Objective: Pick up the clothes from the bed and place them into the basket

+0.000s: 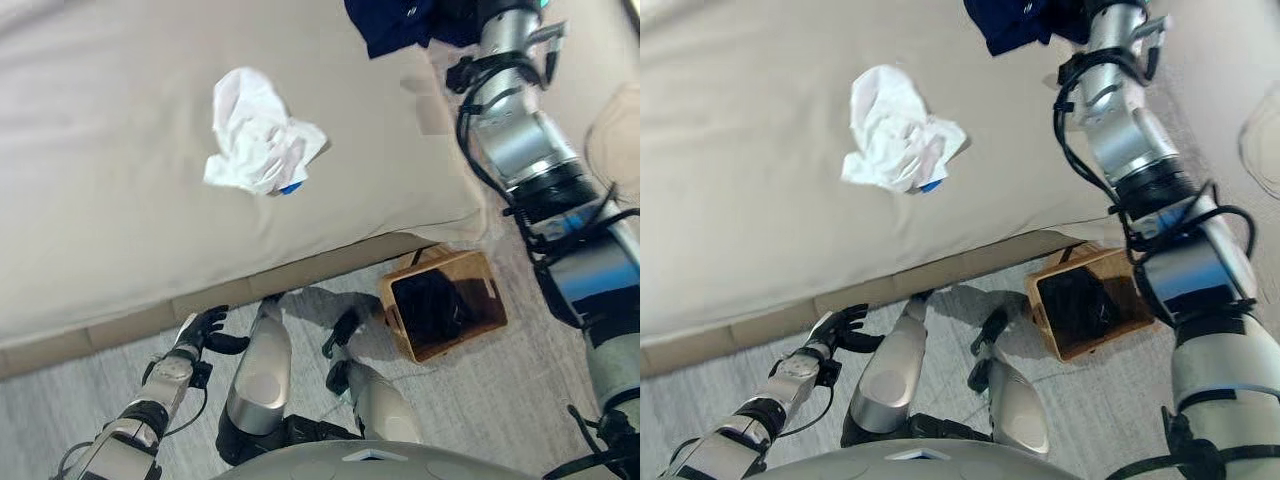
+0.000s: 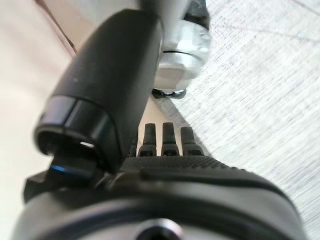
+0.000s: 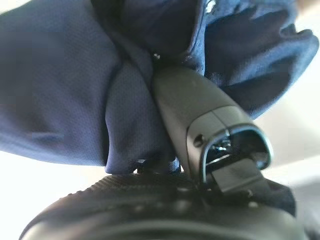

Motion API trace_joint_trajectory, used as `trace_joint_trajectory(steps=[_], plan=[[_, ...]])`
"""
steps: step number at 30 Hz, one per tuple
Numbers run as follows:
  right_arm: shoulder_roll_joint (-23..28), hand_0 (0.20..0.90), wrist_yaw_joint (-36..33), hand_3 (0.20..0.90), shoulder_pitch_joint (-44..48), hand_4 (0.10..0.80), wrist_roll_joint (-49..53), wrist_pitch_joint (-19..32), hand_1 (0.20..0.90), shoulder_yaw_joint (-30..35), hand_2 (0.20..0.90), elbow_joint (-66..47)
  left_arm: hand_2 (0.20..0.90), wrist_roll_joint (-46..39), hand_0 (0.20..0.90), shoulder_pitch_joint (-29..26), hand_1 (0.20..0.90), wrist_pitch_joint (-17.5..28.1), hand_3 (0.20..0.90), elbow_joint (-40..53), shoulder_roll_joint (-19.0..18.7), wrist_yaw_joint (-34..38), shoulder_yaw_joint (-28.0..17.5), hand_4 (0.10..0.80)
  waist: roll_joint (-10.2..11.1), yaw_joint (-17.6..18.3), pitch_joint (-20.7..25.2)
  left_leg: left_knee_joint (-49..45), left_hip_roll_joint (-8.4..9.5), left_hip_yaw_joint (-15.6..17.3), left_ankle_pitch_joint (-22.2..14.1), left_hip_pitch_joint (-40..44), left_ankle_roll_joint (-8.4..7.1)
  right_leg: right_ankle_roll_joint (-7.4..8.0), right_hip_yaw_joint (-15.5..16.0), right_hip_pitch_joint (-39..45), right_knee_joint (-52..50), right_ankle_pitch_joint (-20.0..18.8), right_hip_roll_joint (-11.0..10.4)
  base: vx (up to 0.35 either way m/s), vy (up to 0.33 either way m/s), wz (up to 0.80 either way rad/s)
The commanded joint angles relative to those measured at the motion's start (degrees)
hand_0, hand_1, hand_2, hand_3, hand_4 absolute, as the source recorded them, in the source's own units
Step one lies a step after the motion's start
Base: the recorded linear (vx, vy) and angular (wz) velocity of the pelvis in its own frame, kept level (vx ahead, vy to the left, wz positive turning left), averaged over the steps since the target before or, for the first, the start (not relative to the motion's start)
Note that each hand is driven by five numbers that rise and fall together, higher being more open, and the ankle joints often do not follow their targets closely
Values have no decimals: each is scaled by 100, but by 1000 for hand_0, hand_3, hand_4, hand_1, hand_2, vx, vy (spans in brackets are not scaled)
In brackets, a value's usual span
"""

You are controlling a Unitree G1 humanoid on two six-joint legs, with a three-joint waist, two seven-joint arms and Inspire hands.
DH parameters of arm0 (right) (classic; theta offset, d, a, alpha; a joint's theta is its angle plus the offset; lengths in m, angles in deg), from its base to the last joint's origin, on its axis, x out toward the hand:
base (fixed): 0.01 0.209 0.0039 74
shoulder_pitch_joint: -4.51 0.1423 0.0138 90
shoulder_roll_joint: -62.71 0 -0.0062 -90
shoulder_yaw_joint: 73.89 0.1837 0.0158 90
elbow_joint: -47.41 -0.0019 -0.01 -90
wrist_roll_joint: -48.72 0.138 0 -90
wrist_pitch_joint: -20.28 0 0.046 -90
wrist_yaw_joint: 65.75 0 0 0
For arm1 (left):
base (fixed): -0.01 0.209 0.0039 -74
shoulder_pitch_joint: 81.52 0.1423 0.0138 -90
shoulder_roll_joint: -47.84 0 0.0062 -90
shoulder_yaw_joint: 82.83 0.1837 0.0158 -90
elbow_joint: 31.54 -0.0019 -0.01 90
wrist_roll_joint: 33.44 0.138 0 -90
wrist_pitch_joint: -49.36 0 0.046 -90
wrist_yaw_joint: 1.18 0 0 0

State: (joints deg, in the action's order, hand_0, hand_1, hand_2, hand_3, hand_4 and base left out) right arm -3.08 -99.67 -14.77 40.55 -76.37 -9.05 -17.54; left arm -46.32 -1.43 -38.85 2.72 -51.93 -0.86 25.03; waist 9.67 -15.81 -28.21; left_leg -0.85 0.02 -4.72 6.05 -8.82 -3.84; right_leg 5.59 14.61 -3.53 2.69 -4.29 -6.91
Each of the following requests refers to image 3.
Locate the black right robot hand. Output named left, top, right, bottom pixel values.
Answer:
left=19, top=66, right=306, bottom=240

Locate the dark blue garment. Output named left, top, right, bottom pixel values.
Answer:
left=0, top=0, right=320, bottom=176

